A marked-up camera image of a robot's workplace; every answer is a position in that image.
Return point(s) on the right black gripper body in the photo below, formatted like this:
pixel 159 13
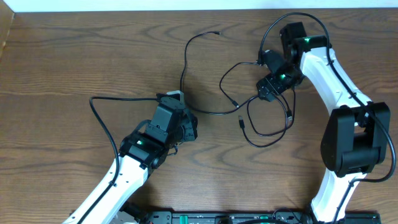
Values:
pixel 283 78

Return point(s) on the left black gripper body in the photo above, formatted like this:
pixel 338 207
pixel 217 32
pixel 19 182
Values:
pixel 189 130

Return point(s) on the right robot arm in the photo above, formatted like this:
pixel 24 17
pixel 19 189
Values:
pixel 356 135

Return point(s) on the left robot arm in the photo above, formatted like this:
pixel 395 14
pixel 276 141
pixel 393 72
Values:
pixel 141 152

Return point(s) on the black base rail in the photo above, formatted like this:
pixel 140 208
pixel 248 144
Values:
pixel 132 214

